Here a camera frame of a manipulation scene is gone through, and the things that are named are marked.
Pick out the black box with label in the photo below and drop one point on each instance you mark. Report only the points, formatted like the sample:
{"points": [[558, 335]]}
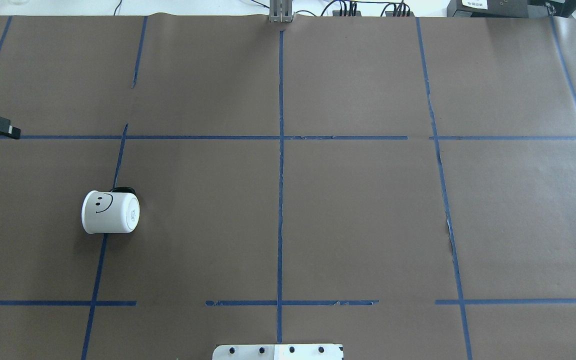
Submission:
{"points": [[521, 9]]}

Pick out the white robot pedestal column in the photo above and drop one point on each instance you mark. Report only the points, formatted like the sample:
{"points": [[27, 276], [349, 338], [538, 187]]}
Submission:
{"points": [[299, 351]]}

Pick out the upper orange black usb hub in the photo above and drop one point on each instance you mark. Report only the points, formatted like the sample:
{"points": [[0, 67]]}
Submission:
{"points": [[347, 10]]}

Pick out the orange black usb hub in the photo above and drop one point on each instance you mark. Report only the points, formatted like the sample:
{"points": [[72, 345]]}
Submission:
{"points": [[397, 10], [347, 10]]}

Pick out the lower orange black usb hub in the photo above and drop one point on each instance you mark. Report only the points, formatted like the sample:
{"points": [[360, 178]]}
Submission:
{"points": [[397, 10]]}

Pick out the white smiley face mug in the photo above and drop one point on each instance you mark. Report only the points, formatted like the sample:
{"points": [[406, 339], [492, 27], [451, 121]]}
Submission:
{"points": [[110, 212]]}

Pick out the aluminium frame post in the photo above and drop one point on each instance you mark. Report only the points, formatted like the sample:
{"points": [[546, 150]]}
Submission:
{"points": [[281, 11]]}

